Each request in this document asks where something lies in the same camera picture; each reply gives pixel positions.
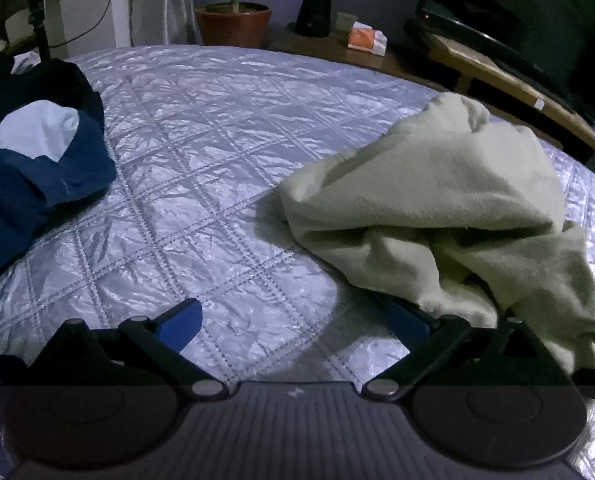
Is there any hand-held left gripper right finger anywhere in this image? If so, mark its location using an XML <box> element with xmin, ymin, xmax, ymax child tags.
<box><xmin>363</xmin><ymin>299</ymin><xmax>577</xmax><ymax>404</ymax></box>

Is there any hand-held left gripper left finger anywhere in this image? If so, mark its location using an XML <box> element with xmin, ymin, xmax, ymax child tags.
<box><xmin>31</xmin><ymin>298</ymin><xmax>229</xmax><ymax>403</ymax></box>

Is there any pale green garment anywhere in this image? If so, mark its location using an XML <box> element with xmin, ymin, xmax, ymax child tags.
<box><xmin>280</xmin><ymin>91</ymin><xmax>595</xmax><ymax>377</ymax></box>

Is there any quilted silver bedspread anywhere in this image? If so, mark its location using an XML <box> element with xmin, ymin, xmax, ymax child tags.
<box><xmin>0</xmin><ymin>42</ymin><xmax>595</xmax><ymax>480</ymax></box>

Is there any dark blue garment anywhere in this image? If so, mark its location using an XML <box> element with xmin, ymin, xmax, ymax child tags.
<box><xmin>0</xmin><ymin>109</ymin><xmax>118</xmax><ymax>297</ymax></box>

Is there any white garment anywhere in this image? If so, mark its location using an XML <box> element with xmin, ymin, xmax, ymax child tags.
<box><xmin>0</xmin><ymin>100</ymin><xmax>81</xmax><ymax>163</ymax></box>
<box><xmin>11</xmin><ymin>52</ymin><xmax>42</xmax><ymax>75</ymax></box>

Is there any wooden television stand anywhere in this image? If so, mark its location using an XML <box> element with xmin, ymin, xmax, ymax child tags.
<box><xmin>429</xmin><ymin>34</ymin><xmax>595</xmax><ymax>167</ymax></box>

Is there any black garment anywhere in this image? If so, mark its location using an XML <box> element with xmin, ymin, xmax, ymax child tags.
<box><xmin>0</xmin><ymin>49</ymin><xmax>106</xmax><ymax>136</ymax></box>

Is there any low wooden table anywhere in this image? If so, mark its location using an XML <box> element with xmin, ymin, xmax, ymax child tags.
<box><xmin>267</xmin><ymin>27</ymin><xmax>564</xmax><ymax>150</ymax></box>

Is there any orange and white box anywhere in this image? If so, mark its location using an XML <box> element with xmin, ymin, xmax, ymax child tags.
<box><xmin>347</xmin><ymin>22</ymin><xmax>388</xmax><ymax>56</ymax></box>

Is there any small pale box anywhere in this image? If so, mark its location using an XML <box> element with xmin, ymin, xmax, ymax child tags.
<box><xmin>335</xmin><ymin>11</ymin><xmax>358</xmax><ymax>36</ymax></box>

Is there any terracotta plant pot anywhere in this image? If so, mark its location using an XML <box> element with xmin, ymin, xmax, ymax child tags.
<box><xmin>194</xmin><ymin>2</ymin><xmax>273</xmax><ymax>49</ymax></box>

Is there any black speaker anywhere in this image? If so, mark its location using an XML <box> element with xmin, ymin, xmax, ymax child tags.
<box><xmin>294</xmin><ymin>0</ymin><xmax>335</xmax><ymax>39</ymax></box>

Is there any sheer white curtain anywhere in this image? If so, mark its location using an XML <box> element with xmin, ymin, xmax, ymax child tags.
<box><xmin>126</xmin><ymin>0</ymin><xmax>199</xmax><ymax>46</ymax></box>

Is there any black television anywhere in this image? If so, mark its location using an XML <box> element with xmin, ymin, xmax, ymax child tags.
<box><xmin>414</xmin><ymin>0</ymin><xmax>595</xmax><ymax>128</ymax></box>

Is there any black tripod stand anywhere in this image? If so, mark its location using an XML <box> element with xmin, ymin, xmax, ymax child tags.
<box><xmin>24</xmin><ymin>0</ymin><xmax>53</xmax><ymax>61</ymax></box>

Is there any black cable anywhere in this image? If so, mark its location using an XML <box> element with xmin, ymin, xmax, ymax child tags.
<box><xmin>51</xmin><ymin>0</ymin><xmax>119</xmax><ymax>47</ymax></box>

